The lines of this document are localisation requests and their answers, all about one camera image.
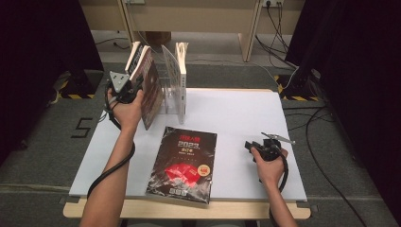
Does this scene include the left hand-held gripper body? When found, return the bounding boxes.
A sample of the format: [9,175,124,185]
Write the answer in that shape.
[107,70,142,105]

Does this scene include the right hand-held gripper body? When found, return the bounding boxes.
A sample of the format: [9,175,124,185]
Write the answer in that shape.
[252,131,297,163]

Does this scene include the purple and brown magazine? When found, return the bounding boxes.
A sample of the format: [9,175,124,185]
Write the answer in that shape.
[129,44,166,131]

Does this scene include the purple and blue magazine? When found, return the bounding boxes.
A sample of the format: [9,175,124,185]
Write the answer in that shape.
[124,41,143,75]

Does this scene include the clear acrylic magazine rack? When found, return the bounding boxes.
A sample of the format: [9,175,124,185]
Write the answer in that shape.
[157,69,187,115]

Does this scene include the white picture-grid magazine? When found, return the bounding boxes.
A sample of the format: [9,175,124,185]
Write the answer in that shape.
[161,42,189,125]

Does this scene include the black and red magazine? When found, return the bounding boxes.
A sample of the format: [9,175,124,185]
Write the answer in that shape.
[146,126,218,205]

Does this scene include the person's right hand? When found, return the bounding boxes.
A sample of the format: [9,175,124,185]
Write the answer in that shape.
[251,147,289,190]

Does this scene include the person's left hand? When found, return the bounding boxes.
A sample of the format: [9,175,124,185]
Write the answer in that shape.
[106,88,146,132]

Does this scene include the white table board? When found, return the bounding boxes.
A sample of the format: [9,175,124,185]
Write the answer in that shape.
[68,87,308,202]

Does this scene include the brown cardboard box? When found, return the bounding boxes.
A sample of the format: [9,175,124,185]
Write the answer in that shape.
[145,31,173,47]

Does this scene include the black curtain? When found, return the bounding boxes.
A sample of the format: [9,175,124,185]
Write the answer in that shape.
[0,0,106,166]
[284,0,401,218]

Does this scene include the beige wooden desk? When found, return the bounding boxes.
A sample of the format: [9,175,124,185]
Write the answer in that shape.
[78,0,306,62]

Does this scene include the light wooden table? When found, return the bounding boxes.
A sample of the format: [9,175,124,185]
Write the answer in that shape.
[62,87,311,220]

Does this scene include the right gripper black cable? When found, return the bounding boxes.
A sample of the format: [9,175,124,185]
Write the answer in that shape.
[268,154,289,227]

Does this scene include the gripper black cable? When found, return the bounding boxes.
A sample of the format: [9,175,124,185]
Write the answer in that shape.
[268,154,289,227]
[87,94,136,200]

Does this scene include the thick black floor cable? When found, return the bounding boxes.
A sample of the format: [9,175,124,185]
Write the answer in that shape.
[305,106,369,227]

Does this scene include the thin black floor cable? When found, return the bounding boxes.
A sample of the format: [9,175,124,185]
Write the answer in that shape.
[283,106,336,131]

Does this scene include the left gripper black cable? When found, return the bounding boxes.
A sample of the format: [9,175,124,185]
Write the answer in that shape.
[87,94,136,200]

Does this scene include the black wall power cables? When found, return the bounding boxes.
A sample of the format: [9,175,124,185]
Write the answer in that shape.
[254,2,299,70]

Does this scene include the white wall socket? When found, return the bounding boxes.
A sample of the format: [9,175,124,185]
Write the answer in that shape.
[262,0,285,8]

